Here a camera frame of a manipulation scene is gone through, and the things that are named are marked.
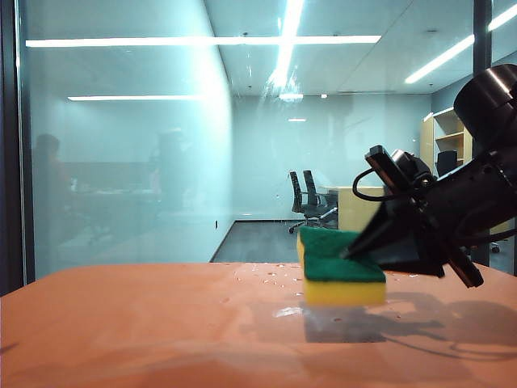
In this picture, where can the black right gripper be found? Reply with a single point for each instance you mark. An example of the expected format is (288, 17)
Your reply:
(456, 210)

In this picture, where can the green and yellow sponge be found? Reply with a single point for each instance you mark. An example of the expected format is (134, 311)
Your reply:
(343, 289)

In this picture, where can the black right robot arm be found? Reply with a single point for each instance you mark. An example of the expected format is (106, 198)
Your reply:
(488, 101)

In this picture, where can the light wooden office desk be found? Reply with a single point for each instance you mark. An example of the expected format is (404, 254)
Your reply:
(355, 206)

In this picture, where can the grey mesh office chair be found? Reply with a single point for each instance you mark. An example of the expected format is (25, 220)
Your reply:
(298, 198)
(315, 206)

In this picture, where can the light wooden shelf cabinet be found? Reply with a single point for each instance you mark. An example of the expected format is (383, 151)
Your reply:
(448, 129)

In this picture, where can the long ceiling strip light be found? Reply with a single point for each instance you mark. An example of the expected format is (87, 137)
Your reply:
(440, 58)
(503, 17)

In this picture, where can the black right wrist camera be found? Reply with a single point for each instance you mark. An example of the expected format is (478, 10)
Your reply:
(398, 165)

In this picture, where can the black vertical frame post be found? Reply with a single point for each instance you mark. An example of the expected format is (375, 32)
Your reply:
(481, 36)

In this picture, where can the large glass wall pane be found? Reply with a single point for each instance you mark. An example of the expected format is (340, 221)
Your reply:
(121, 194)

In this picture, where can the dark glass wall frame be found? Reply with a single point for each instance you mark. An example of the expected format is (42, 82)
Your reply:
(10, 141)

